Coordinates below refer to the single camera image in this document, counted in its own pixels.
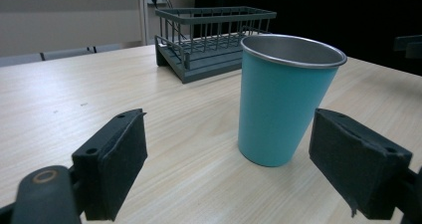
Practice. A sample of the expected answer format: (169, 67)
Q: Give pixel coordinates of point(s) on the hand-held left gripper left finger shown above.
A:
(112, 164)

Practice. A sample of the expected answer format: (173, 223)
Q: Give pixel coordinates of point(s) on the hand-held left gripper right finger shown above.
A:
(358, 164)

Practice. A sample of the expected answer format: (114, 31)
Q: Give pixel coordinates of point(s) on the teal metal cup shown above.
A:
(278, 111)

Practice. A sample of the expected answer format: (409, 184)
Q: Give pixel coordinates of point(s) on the grey dish rack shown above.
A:
(209, 48)

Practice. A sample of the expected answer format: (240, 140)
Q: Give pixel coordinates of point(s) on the dark object at table edge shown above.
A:
(408, 46)

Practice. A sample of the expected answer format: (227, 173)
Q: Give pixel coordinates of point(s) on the black curtain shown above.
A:
(308, 11)

